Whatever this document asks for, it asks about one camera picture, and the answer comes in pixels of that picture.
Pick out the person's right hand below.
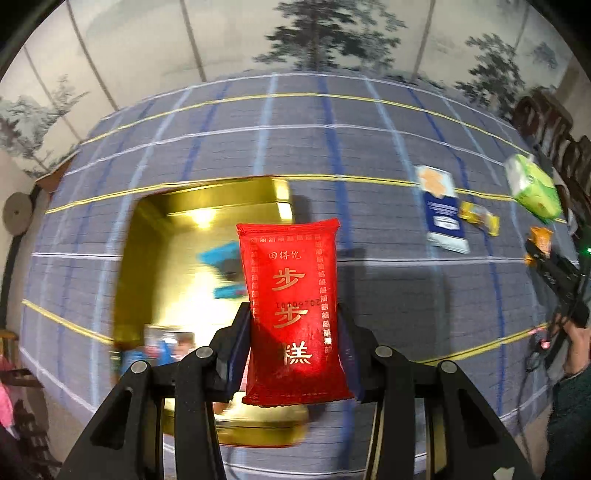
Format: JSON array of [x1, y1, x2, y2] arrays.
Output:
[[553, 313, 591, 377]]

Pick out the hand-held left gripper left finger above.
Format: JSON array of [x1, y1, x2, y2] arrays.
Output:
[[58, 302, 253, 480]]

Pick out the small orange snack packet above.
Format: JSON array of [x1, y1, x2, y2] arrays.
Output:
[[525, 226, 554, 267]]

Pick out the blue plaid tablecloth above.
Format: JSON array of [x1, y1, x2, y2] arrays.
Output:
[[18, 69, 571, 480]]

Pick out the light blue snack packet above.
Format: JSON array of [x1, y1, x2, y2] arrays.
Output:
[[120, 348, 149, 376]]

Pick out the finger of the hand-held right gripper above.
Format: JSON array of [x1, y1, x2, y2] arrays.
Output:
[[525, 240, 561, 289]]

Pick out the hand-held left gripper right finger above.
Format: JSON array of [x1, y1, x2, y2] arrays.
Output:
[[337, 302, 536, 480]]

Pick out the pink cloth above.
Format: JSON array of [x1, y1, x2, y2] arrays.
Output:
[[0, 355, 16, 432]]

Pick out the green snack packet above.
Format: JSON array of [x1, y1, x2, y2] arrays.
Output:
[[503, 153, 565, 221]]

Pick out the round stone disc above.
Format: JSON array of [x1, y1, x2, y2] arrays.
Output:
[[3, 191, 36, 237]]

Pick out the red snack packet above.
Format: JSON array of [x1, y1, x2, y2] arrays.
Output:
[[235, 219, 355, 407]]

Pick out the blue white snack packet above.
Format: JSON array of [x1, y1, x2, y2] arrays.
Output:
[[414, 165, 471, 256]]

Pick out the painted folding screen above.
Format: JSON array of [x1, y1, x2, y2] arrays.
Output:
[[0, 0, 575, 180]]

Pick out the dark carved wooden chair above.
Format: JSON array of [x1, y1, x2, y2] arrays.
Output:
[[512, 89, 591, 232]]

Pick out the gold tin box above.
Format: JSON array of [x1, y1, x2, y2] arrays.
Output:
[[111, 176, 310, 448]]

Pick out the small yellow snack packet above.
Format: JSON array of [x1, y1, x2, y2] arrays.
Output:
[[458, 201, 501, 237]]

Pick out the clear blue-ended snack packet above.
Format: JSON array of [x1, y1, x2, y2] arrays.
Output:
[[196, 242, 247, 301]]

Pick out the colourful packet in tin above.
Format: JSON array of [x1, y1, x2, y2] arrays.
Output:
[[142, 324, 198, 365]]

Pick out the thin black cable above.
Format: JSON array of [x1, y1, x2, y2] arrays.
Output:
[[516, 322, 556, 446]]

